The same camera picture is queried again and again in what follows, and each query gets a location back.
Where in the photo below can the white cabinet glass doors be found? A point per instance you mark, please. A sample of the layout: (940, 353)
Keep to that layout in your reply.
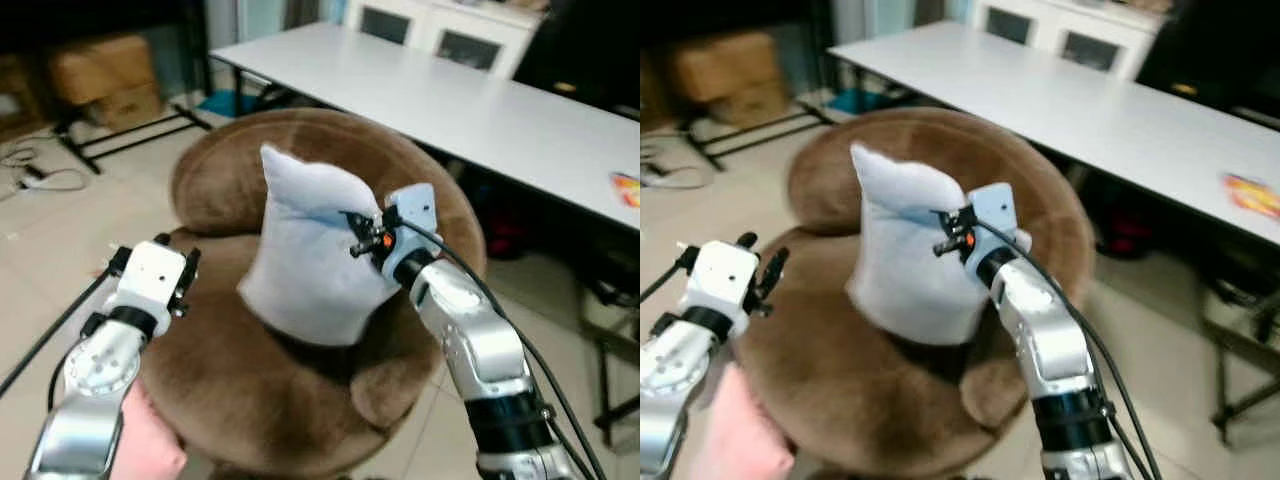
(440, 35)
(1060, 35)

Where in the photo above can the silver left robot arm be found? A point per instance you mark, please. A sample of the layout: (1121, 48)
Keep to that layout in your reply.
(680, 390)
(90, 400)

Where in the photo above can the black metal rack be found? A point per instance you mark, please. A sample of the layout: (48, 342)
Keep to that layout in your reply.
(130, 133)
(750, 128)

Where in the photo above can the person's bare hand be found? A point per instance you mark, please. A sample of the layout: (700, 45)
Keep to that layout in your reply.
(145, 440)
(740, 430)

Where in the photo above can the small brown cardboard box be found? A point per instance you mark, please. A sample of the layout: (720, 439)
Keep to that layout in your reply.
(752, 103)
(130, 108)

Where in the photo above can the light grey pillow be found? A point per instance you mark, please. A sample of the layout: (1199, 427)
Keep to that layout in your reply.
(900, 260)
(310, 260)

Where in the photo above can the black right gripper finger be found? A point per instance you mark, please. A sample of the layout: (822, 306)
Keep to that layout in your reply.
(944, 215)
(362, 250)
(946, 247)
(357, 216)

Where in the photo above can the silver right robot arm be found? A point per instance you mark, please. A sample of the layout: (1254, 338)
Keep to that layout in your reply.
(1050, 350)
(480, 350)

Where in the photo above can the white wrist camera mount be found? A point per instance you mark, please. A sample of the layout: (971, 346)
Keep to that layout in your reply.
(995, 210)
(155, 275)
(722, 280)
(412, 210)

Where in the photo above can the round brown plush sofa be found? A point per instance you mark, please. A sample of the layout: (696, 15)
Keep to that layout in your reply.
(850, 400)
(250, 400)

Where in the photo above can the large brown cardboard box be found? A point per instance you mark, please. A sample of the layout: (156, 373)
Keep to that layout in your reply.
(720, 60)
(100, 65)

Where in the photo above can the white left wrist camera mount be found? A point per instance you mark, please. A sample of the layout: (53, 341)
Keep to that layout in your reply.
(155, 275)
(722, 280)

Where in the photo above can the teal floor mat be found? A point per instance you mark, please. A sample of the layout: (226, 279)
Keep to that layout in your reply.
(225, 102)
(855, 101)

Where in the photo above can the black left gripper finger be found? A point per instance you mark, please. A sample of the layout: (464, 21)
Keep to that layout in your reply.
(685, 262)
(770, 272)
(118, 260)
(188, 280)

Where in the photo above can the orange yellow snack packet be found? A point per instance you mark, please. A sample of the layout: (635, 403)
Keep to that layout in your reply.
(1252, 192)
(627, 190)

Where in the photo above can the dark red object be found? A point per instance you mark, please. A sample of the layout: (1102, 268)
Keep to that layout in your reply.
(505, 237)
(1130, 237)

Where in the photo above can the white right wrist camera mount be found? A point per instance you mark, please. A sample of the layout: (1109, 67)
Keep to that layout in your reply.
(995, 210)
(412, 210)

